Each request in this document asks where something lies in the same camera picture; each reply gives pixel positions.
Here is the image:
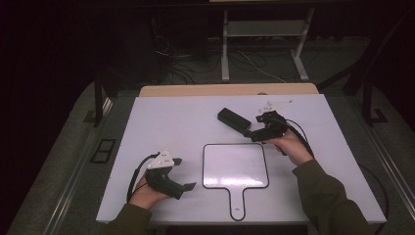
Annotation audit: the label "black rectangular floor frame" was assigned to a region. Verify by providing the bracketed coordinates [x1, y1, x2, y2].
[90, 138, 117, 165]

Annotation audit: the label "white paddle-shaped whiteboard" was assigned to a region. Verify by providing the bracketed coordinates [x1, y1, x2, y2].
[202, 142, 270, 222]

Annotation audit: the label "right hand-held gripper cable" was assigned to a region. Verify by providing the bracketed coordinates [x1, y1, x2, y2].
[285, 118, 390, 235]

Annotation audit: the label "white metal stand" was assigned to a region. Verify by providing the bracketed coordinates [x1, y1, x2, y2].
[220, 8, 316, 82]

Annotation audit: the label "left hand-held gripper cable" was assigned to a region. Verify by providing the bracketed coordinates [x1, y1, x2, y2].
[126, 152, 161, 204]

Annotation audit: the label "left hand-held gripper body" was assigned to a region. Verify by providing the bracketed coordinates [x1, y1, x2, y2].
[145, 149, 186, 201]

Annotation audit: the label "white floor cable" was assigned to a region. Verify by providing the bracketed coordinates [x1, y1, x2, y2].
[236, 50, 288, 84]

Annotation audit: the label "metal floor rail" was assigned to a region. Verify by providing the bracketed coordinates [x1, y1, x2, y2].
[42, 97, 115, 235]
[346, 94, 415, 210]

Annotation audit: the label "black metal stand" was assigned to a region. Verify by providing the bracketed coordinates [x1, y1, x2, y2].
[317, 9, 390, 126]
[82, 71, 114, 127]

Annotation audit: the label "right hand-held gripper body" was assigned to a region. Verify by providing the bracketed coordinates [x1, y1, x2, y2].
[256, 99, 294, 143]

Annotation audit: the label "person's right hand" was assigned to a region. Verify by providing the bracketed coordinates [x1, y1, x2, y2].
[265, 128, 314, 166]

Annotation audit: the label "person's left hand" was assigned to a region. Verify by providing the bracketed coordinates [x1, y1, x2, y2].
[128, 174, 171, 211]

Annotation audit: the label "hand-held gripper cable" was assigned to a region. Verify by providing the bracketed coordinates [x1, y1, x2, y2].
[285, 118, 390, 235]
[126, 152, 161, 204]

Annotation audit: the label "black floor cables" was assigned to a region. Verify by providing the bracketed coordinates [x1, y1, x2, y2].
[153, 33, 229, 85]

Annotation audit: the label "wooden table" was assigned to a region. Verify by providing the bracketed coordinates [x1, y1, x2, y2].
[139, 82, 320, 98]

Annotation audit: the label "black whiteboard eraser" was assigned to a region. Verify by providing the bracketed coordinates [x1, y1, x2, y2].
[217, 108, 253, 132]

